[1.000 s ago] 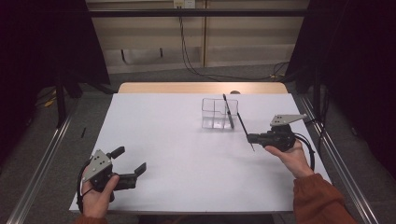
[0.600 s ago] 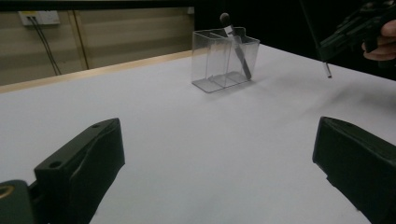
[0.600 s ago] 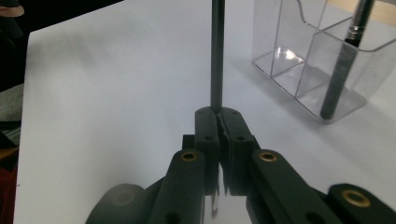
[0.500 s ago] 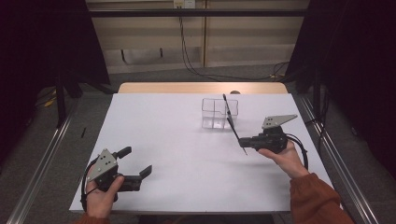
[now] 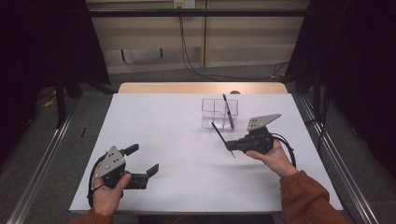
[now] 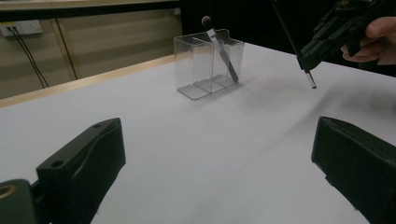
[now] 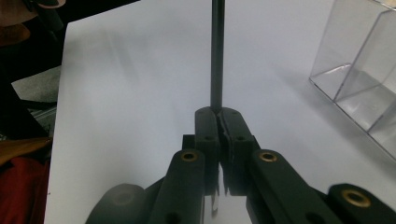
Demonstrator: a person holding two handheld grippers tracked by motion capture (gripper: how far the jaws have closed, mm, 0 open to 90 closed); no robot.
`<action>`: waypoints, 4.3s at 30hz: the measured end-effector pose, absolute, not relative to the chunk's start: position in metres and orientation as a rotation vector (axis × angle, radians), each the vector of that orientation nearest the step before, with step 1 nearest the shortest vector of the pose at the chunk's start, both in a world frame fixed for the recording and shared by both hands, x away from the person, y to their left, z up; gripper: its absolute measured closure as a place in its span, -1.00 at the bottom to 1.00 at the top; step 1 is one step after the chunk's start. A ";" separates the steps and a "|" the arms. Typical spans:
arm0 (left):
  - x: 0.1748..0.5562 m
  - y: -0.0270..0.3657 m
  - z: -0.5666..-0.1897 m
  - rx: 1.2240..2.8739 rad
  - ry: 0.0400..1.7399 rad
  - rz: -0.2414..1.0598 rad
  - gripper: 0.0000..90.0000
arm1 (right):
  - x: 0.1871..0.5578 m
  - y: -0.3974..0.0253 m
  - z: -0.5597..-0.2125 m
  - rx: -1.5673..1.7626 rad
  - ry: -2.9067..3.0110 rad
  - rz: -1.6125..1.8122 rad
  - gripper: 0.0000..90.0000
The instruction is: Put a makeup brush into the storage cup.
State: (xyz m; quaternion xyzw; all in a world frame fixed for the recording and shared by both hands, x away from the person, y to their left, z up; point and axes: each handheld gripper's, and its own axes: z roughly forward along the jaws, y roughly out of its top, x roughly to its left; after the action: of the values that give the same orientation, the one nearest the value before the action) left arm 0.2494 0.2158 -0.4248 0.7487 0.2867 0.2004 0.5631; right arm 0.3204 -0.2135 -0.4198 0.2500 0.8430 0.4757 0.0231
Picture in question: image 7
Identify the red cloth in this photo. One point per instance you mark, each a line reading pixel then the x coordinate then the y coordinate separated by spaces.
pixel 21 189

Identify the thin black makeup brush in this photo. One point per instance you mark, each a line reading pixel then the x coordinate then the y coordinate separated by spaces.
pixel 217 53

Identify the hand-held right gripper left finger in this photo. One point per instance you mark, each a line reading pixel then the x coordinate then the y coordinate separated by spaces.
pixel 206 140

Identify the brown cloth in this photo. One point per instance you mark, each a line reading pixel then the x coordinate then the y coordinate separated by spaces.
pixel 21 148

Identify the clear acrylic organizer box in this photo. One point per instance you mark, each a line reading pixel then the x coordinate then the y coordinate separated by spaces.
pixel 358 68

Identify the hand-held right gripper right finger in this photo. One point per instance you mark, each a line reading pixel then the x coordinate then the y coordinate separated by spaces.
pixel 238 140

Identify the aluminium frame rail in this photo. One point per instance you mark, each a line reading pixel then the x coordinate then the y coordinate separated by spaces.
pixel 43 115

